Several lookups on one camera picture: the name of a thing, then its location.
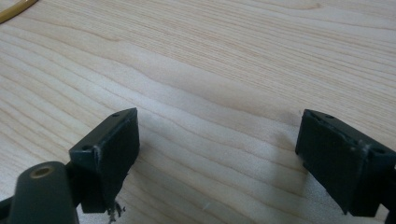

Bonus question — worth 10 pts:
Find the yellow curved rim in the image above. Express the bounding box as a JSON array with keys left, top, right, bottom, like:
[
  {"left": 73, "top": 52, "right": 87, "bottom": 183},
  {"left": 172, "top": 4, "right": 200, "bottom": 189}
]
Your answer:
[{"left": 0, "top": 0, "right": 39, "bottom": 24}]

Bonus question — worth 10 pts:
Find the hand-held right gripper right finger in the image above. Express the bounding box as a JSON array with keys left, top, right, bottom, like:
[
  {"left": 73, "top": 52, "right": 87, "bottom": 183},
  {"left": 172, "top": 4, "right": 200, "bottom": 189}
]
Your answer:
[{"left": 294, "top": 108, "right": 396, "bottom": 217}]

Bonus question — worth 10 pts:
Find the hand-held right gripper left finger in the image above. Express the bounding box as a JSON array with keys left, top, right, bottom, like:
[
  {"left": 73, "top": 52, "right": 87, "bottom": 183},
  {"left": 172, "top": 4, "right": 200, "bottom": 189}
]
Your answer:
[{"left": 68, "top": 107, "right": 141, "bottom": 224}]

